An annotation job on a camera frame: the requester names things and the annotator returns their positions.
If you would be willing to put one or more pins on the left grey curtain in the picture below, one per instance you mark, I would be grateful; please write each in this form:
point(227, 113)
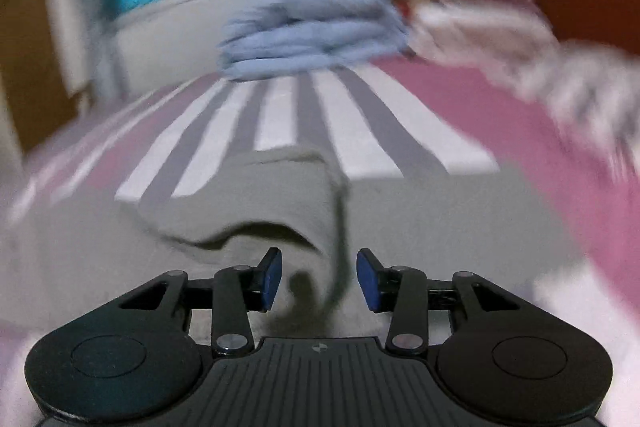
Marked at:
point(84, 39)

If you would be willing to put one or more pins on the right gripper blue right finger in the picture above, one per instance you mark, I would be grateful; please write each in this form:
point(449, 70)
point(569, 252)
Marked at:
point(400, 291)

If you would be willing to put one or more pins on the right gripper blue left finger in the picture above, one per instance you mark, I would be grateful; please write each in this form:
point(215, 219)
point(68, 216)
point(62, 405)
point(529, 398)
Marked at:
point(237, 291)

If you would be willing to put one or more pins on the grey fleece pants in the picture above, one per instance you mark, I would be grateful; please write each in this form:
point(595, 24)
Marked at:
point(64, 259)

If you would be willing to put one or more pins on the pink folded blanket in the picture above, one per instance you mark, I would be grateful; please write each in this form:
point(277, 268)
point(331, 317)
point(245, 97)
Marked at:
point(590, 90)

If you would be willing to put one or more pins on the folded light blue duvet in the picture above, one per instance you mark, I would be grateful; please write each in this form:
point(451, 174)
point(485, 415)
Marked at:
point(283, 37)

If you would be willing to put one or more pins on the striped pink grey bed sheet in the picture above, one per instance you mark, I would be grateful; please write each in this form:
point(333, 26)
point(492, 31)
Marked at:
point(376, 121)

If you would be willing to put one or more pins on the brown wooden door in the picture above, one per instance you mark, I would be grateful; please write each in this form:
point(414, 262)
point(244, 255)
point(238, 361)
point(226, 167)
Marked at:
point(31, 74)

